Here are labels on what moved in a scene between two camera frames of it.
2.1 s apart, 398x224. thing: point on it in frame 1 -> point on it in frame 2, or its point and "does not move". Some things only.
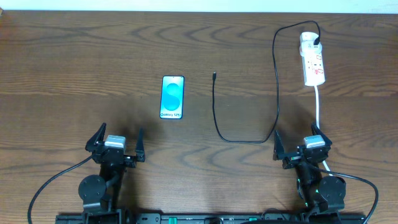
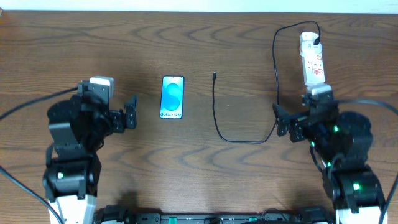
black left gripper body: [129, 163] -> [117, 126]
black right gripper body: [291, 161] -> [301, 130]
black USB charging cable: [316, 41] does not move
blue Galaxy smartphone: [171, 97] does not move
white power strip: [313, 70] does not move
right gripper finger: [278, 150] -> [281, 114]
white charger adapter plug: [306, 42] does not move
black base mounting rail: [262, 218] does not move
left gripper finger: [140, 150] -> [131, 107]
